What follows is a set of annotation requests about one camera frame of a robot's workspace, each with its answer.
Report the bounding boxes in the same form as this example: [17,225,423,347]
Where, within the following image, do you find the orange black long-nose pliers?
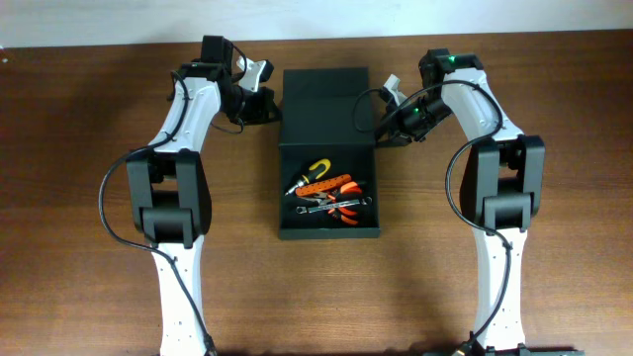
[296,175,367,226]

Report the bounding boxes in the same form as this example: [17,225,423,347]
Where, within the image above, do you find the black cardboard box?
[278,67,381,240]

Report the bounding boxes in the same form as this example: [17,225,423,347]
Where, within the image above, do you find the yellow black stubby screwdriver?
[285,158,331,196]

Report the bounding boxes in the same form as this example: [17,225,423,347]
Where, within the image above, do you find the silver combination wrench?
[296,197,373,215]

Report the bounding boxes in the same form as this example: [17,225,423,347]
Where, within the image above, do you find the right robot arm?
[381,67,545,355]

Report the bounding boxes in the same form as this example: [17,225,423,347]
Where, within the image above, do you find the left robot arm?
[125,74,278,355]

